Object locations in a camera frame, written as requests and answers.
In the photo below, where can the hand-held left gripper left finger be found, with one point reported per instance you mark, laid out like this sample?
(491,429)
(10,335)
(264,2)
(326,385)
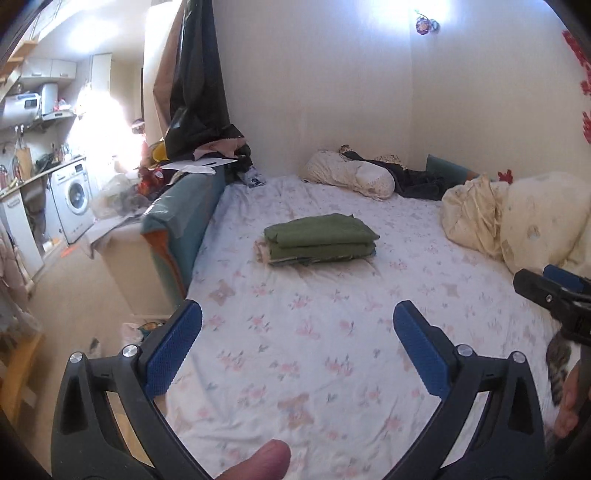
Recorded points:
(173,350)

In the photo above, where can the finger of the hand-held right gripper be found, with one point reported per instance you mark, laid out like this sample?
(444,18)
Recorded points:
(563,304)
(565,276)

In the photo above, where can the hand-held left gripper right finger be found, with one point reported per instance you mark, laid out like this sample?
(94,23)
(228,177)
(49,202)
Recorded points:
(422,350)

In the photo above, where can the olive green pants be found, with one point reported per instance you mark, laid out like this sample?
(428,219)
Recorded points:
(318,235)

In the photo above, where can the person's right hand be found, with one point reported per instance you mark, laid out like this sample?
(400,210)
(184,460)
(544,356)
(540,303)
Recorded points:
(567,406)

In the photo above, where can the person's left hand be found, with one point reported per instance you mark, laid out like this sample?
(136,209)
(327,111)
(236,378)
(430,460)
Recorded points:
(258,461)

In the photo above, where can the white plastic bag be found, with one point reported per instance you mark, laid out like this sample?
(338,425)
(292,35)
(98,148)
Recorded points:
(131,332)

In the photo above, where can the tabby cat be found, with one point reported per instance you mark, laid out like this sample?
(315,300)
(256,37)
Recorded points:
(558,364)

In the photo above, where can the cream blanket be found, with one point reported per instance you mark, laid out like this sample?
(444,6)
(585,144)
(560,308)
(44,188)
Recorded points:
(521,217)

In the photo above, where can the silver foil wrapper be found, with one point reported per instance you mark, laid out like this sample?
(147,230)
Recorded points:
(94,346)

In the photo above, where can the beige cardboard box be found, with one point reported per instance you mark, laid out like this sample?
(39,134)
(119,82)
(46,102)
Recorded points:
(129,267)

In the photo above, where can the white floral bed sheet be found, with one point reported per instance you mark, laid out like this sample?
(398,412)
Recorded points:
(323,323)

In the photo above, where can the folded beige clothes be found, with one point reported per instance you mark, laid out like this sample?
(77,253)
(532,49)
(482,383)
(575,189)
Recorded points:
(265,251)

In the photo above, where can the wooden stool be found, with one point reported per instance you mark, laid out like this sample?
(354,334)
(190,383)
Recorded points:
(21,374)

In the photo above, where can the teal cushion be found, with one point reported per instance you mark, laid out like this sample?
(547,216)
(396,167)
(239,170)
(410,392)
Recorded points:
(448,168)

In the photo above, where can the pile of plastic bags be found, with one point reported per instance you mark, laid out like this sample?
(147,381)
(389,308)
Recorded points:
(115,196)

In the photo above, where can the dark clothes pile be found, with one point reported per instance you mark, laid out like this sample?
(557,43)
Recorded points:
(415,182)

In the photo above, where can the hanging light clothes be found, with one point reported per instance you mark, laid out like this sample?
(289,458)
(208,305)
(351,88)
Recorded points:
(11,277)

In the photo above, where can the white washing machine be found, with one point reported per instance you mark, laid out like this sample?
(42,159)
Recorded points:
(71,198)

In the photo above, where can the white papers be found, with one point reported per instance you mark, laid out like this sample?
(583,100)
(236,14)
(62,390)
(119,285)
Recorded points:
(198,165)

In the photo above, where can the cream patterned pillow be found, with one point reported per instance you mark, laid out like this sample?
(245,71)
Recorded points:
(351,175)

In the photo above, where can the yellow object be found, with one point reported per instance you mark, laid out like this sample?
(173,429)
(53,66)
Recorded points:
(158,152)

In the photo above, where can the dark cloth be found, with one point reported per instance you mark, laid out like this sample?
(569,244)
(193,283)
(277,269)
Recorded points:
(242,161)

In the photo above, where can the kitchen counter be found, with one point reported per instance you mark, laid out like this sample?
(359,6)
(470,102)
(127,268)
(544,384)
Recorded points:
(27,177)

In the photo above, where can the wooden cutting board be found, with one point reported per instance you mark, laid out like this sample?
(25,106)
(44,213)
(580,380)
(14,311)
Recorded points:
(23,164)

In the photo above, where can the black hanging garment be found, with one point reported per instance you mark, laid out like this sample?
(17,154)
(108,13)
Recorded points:
(198,83)

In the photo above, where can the brown hanging cloth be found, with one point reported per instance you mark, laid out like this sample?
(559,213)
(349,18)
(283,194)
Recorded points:
(166,78)

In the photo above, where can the white cylindrical appliance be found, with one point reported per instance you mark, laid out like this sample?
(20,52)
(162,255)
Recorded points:
(49,98)

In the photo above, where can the white water heater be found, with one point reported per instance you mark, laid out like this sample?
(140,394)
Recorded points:
(18,108)

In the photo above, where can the wooden stairs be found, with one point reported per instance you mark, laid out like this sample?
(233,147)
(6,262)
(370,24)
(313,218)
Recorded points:
(16,64)

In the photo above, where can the small red wall decoration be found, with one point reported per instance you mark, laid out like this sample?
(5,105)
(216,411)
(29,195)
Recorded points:
(505,175)

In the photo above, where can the teal padded bed frame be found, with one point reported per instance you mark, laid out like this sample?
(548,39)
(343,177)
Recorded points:
(180,207)

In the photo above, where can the round wall ornament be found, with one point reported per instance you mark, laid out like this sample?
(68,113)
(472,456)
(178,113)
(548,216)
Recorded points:
(425,24)

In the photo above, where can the white wall cabinet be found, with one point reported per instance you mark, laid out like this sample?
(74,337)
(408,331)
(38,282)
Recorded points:
(48,69)

